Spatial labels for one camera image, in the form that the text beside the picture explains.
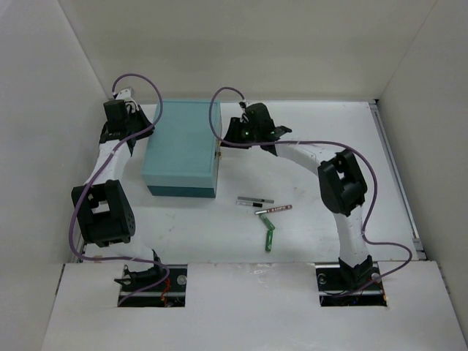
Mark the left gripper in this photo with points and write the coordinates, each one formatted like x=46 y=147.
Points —
x=137 y=122

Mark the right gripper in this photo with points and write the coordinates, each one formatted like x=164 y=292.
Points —
x=235 y=126

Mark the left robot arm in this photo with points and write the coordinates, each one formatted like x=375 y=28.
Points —
x=105 y=217

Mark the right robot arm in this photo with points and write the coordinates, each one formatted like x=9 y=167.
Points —
x=341 y=182

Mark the teal drawer box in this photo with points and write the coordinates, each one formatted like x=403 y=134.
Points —
x=182 y=155

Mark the silver eyeliner pencil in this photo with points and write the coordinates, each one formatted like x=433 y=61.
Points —
x=255 y=200

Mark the black silver pencil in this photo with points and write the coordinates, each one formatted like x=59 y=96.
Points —
x=250 y=204

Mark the red lip pencil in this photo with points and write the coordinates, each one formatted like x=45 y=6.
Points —
x=274 y=209

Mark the green tube upper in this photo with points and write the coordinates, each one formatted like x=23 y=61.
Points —
x=266 y=221

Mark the green tube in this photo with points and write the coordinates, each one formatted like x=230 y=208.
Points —
x=268 y=240
x=266 y=221

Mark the green tube lower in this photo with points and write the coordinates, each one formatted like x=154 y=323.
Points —
x=268 y=240

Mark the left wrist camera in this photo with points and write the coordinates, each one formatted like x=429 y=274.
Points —
x=125 y=94

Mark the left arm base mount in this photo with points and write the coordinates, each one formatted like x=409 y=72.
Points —
x=154 y=287

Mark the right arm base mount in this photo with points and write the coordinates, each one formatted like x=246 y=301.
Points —
x=335 y=292

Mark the aluminium rail right edge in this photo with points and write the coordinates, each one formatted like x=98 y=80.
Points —
x=417 y=243

